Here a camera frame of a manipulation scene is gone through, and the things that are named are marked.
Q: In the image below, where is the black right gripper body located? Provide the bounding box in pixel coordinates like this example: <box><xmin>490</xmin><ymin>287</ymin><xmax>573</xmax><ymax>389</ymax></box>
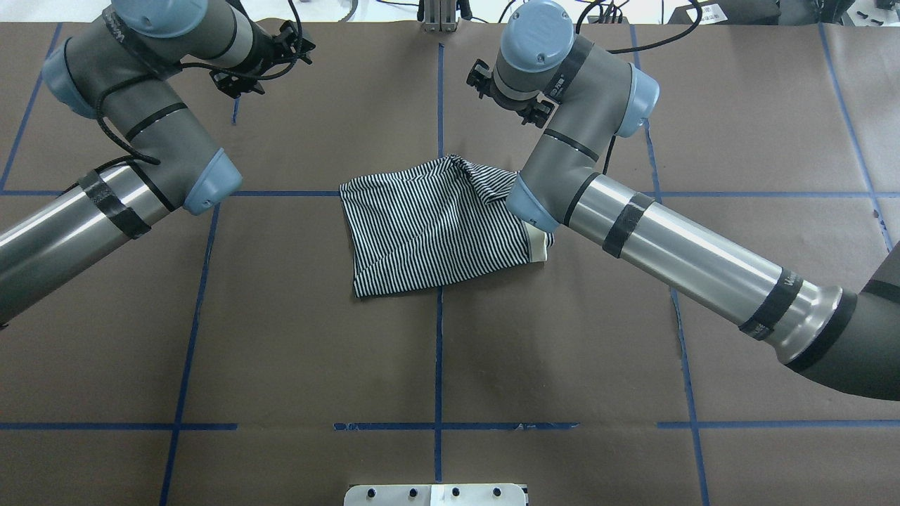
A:
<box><xmin>466</xmin><ymin>60</ymin><xmax>554</xmax><ymax>128</ymax></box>

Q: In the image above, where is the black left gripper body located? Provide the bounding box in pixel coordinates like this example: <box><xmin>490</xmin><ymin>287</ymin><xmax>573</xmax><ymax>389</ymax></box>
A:
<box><xmin>210</xmin><ymin>20</ymin><xmax>316</xmax><ymax>98</ymax></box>

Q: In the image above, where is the navy white striped polo shirt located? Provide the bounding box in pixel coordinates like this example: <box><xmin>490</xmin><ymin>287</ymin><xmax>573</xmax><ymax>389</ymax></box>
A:
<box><xmin>340</xmin><ymin>155</ymin><xmax>554</xmax><ymax>298</ymax></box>

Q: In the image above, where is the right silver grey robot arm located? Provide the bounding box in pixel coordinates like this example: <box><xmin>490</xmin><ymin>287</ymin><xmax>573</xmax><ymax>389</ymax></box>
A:
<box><xmin>467</xmin><ymin>1</ymin><xmax>899</xmax><ymax>401</ymax></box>

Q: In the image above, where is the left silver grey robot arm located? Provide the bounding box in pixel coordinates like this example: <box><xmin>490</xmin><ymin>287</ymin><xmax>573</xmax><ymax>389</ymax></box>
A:
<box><xmin>1</xmin><ymin>1</ymin><xmax>315</xmax><ymax>327</ymax></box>

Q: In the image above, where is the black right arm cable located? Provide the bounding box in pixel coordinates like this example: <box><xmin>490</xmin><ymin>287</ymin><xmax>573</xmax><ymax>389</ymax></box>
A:
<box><xmin>577</xmin><ymin>0</ymin><xmax>704</xmax><ymax>176</ymax></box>

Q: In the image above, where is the aluminium frame post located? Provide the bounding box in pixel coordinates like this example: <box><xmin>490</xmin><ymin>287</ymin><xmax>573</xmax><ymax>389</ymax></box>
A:
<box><xmin>417</xmin><ymin>0</ymin><xmax>458</xmax><ymax>33</ymax></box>

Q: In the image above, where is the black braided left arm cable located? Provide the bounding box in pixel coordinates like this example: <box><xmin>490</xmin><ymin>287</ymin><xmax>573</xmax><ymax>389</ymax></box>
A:
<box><xmin>95</xmin><ymin>0</ymin><xmax>307</xmax><ymax>212</ymax></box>

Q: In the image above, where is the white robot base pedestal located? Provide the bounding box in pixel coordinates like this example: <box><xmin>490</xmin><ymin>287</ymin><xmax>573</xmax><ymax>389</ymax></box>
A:
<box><xmin>343</xmin><ymin>483</ymin><xmax>529</xmax><ymax>505</ymax></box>

